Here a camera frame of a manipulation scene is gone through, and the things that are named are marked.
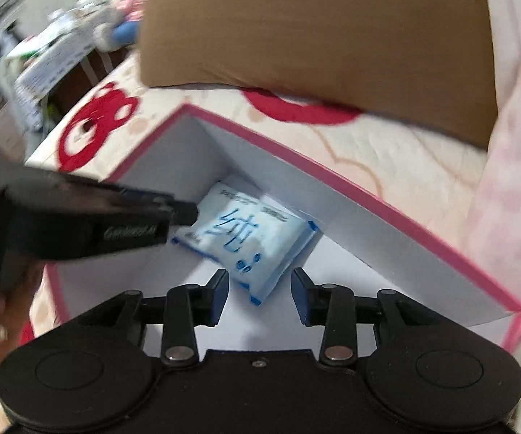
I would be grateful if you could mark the blue white tissue packet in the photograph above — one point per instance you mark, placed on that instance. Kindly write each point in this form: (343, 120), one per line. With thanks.
(251, 239)

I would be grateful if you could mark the grey pink blue plush toy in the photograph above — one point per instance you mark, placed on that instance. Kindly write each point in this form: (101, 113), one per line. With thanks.
(120, 31)

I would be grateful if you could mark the pink cardboard box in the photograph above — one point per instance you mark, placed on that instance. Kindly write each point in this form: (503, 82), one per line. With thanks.
(287, 181)

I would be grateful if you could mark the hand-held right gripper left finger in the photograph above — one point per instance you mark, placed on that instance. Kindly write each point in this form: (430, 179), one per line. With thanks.
(219, 300)

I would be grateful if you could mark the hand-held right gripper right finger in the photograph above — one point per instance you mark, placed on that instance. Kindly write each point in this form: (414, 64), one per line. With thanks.
(301, 303)

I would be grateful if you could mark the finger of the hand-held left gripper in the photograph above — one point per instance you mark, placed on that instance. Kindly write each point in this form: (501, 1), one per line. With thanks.
(138, 195)
(181, 213)

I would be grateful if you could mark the brown pillow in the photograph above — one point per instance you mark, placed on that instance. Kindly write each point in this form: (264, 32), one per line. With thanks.
(310, 31)

